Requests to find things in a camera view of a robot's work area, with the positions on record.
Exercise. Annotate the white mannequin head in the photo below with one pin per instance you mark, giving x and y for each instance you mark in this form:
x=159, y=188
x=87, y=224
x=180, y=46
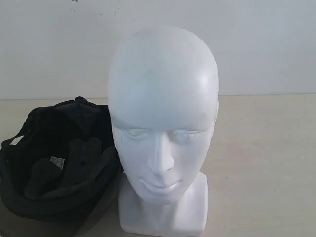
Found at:
x=163, y=89

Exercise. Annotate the black helmet with tinted visor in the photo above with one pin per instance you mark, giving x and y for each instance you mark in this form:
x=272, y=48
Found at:
x=60, y=172

